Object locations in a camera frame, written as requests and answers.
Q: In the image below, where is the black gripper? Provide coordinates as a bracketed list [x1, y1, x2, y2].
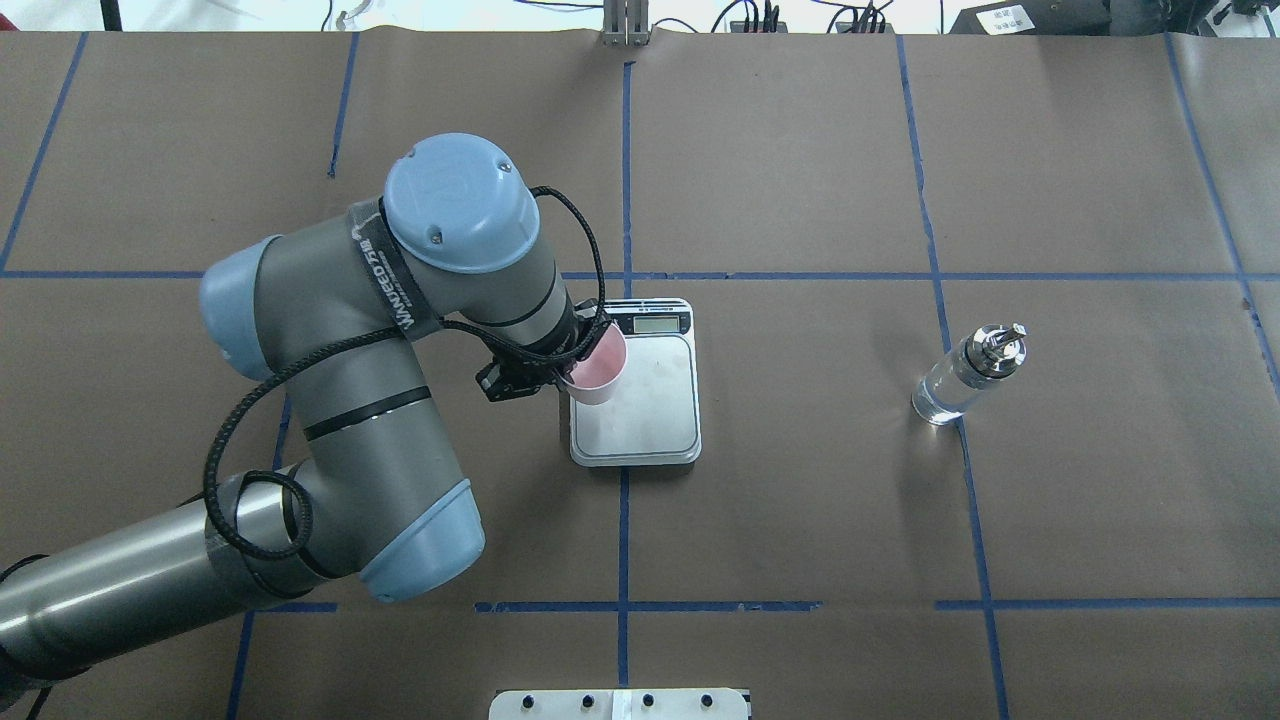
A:
[474, 300, 611, 402]

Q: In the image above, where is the pink plastic cup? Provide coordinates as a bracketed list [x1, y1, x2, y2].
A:
[562, 322, 628, 406]

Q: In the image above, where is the clear glass sauce bottle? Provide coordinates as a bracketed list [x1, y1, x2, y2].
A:
[911, 323, 1029, 427]

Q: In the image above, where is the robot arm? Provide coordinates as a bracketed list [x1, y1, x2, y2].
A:
[1, 133, 608, 708]

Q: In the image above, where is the silver electronic kitchen scale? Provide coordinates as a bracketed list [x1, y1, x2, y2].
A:
[568, 299, 701, 468]

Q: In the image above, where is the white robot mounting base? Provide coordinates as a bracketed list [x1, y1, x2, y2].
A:
[488, 687, 753, 719]

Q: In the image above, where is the brown paper table cover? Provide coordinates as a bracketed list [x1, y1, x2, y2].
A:
[3, 28, 1277, 719]

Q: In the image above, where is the aluminium frame post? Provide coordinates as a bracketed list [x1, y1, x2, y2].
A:
[600, 0, 652, 47]

